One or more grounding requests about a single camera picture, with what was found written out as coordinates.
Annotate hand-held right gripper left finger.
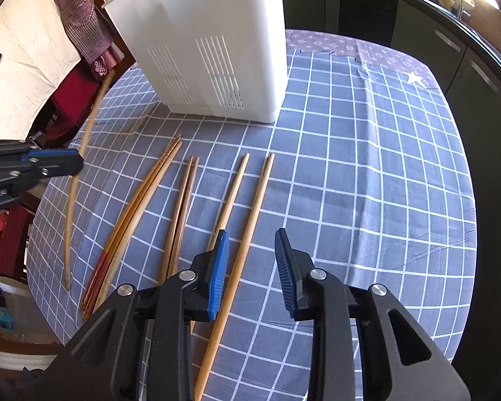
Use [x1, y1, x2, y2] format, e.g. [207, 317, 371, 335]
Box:
[27, 230, 230, 401]

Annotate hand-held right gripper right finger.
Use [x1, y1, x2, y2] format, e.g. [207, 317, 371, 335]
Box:
[274, 228, 472, 401]

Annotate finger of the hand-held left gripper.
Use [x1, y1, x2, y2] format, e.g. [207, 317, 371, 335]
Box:
[0, 140, 79, 164]
[0, 156, 85, 195]

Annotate light wooden chopstick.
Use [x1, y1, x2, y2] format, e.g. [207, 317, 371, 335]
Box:
[62, 70, 117, 292]
[190, 152, 250, 337]
[193, 152, 275, 401]

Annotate dark brown wooden chopstick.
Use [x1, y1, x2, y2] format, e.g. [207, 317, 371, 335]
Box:
[159, 156, 194, 285]
[167, 156, 200, 278]

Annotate red-handled wooden chopstick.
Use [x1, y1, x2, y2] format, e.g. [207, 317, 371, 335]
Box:
[83, 140, 183, 320]
[79, 134, 181, 310]

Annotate white plastic utensil holder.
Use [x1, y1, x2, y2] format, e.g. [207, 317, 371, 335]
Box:
[102, 0, 287, 125]

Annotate red cushioned wooden chair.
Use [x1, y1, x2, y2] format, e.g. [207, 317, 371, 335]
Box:
[0, 206, 36, 280]
[46, 67, 103, 143]

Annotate white dotted cloth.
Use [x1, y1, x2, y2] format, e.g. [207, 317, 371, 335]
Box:
[0, 0, 82, 140]

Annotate blue checked tablecloth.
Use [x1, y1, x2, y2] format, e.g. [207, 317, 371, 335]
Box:
[25, 46, 479, 401]

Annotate red checked apron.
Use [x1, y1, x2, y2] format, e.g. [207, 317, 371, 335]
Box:
[50, 0, 124, 78]

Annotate mauve patterned tablecloth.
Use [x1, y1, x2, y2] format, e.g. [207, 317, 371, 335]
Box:
[285, 29, 439, 90]

